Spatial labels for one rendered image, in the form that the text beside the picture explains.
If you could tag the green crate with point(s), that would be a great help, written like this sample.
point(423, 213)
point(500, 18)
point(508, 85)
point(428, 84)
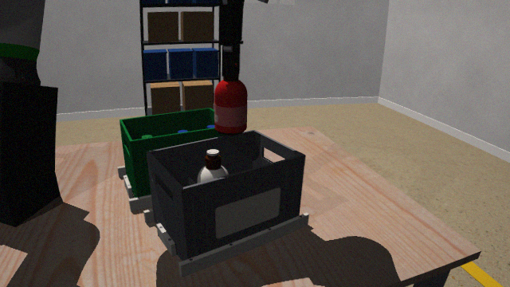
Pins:
point(160, 126)

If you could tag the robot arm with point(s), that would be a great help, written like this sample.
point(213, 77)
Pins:
point(20, 38)

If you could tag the red bottle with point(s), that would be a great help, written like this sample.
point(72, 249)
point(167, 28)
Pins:
point(230, 106)

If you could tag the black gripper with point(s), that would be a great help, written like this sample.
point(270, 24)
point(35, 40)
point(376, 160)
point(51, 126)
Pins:
point(231, 15)

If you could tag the dark grey plastic crate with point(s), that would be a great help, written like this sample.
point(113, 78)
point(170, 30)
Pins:
point(256, 195)

